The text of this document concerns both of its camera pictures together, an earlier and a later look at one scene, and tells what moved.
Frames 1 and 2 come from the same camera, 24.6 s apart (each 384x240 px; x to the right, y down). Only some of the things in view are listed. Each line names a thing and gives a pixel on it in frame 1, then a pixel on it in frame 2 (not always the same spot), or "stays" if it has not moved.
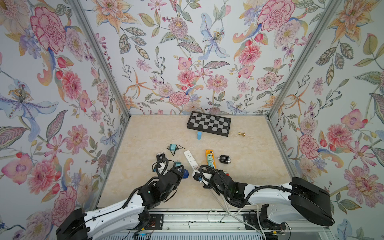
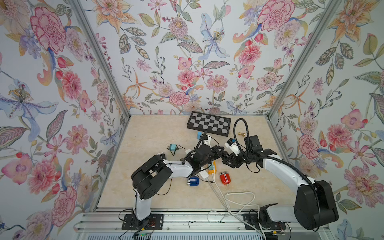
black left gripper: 177,173 to 215,149
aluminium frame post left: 100,52 stays
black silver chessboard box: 209,123 stays
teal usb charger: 172,147 stays
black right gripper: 216,173 to 232,159
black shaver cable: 178,148 stays
